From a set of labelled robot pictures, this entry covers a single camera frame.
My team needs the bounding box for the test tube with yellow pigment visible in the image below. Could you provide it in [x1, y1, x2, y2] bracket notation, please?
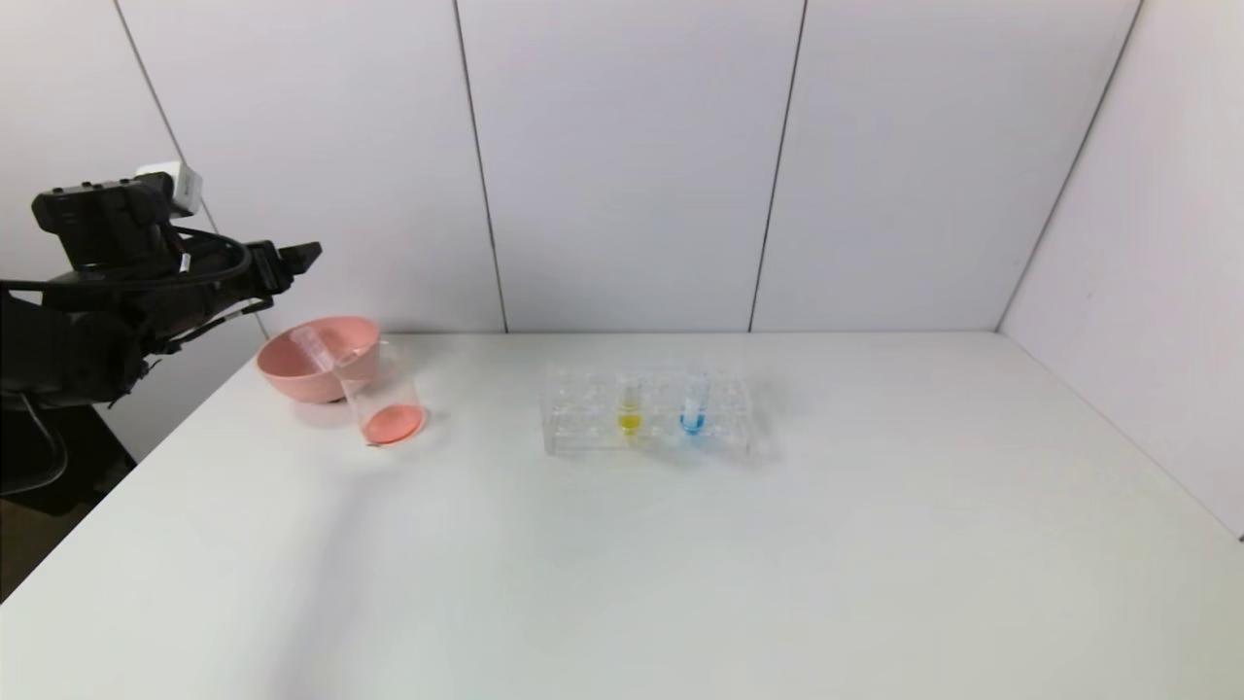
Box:
[617, 373, 645, 438]

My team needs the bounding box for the test tube with blue pigment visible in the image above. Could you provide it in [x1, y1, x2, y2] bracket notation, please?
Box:
[678, 364, 709, 438]

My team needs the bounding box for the clear glass beaker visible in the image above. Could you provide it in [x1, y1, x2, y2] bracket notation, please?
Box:
[335, 339, 430, 449]

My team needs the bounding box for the test tube with red pigment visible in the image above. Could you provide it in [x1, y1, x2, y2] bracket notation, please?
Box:
[289, 327, 338, 376]

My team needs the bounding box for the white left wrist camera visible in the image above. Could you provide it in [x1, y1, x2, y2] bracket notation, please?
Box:
[135, 161, 204, 218]

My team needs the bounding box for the pink plastic bowl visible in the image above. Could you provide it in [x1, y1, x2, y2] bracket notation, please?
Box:
[257, 315, 383, 405]

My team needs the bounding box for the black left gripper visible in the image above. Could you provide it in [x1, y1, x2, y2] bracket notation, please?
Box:
[175, 239, 323, 329]

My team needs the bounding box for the clear acrylic tube rack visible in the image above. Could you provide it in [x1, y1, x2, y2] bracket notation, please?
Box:
[540, 361, 755, 457]

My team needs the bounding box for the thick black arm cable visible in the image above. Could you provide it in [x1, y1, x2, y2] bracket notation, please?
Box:
[0, 392, 70, 499]

